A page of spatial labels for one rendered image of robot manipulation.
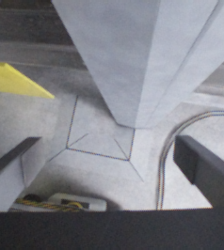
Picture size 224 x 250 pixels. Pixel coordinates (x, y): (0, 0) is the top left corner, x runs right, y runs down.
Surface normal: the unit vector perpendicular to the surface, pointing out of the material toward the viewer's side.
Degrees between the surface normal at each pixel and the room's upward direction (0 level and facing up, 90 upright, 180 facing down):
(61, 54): 0
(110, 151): 7
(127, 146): 7
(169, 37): 90
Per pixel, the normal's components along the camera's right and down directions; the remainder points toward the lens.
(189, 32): 0.03, 0.99
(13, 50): -0.11, -0.14
